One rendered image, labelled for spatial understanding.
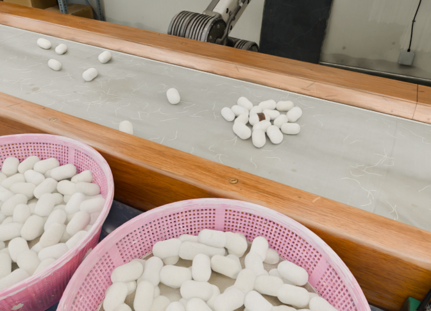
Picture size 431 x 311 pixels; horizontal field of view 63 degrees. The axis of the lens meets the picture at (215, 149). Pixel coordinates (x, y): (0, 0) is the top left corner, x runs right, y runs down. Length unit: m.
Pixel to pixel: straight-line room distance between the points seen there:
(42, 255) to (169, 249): 0.13
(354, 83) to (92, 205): 0.53
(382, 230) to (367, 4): 2.23
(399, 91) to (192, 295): 0.55
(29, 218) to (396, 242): 0.41
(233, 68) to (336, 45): 1.92
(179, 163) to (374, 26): 2.25
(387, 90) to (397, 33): 1.89
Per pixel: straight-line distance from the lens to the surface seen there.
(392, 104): 0.72
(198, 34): 0.96
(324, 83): 0.73
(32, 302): 0.43
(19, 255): 0.43
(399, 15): 2.60
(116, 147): 0.51
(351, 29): 2.62
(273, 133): 0.55
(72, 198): 0.48
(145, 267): 0.39
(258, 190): 0.43
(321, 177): 0.51
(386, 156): 0.60
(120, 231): 0.39
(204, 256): 0.39
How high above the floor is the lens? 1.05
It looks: 36 degrees down
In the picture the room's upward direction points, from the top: 3 degrees clockwise
